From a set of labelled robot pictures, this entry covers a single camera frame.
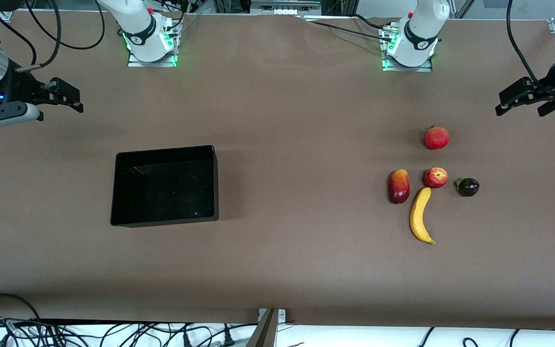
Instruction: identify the black rectangular plastic box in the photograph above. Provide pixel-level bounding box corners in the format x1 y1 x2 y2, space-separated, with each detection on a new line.
110 145 219 227

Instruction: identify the yellow banana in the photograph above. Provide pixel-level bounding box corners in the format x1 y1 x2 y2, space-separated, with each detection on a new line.
410 187 437 245

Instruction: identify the red pomegranate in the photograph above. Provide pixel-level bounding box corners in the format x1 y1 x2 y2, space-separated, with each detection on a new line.
424 125 450 150

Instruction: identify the dark purple eggplant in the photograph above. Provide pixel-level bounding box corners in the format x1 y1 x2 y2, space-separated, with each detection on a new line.
454 177 480 197

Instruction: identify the red yellow apple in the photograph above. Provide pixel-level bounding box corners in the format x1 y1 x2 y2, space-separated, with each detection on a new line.
422 167 449 189

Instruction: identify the red mango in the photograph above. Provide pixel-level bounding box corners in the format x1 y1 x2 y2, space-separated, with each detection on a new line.
387 169 411 205

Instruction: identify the white power strip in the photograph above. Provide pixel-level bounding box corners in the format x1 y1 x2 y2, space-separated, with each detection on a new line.
250 0 322 15

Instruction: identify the brown table cover sheet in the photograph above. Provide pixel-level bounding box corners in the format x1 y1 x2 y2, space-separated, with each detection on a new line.
0 11 555 331

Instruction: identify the black looping arm cable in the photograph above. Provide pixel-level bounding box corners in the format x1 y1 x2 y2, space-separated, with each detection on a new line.
25 0 106 50

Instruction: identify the black cable with metal plug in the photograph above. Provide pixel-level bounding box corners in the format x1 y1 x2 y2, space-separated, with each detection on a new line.
15 0 62 73

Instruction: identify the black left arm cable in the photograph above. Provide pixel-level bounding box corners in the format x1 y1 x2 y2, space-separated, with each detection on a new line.
506 0 555 95

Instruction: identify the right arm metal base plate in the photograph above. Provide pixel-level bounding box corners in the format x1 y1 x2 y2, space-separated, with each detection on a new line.
127 19 179 68

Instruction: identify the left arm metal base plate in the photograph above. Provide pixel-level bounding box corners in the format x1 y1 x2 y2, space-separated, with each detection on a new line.
381 24 433 73

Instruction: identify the thin black table cable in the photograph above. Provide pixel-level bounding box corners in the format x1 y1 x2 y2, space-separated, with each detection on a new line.
306 17 390 43

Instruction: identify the black arched cable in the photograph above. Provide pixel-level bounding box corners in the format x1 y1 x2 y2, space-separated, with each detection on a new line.
0 293 41 321

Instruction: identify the silver pole bracket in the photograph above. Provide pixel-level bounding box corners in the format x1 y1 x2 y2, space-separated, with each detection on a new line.
257 308 287 322

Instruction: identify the grey camera mount pole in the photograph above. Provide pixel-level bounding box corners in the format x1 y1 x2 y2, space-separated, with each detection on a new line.
246 308 278 347

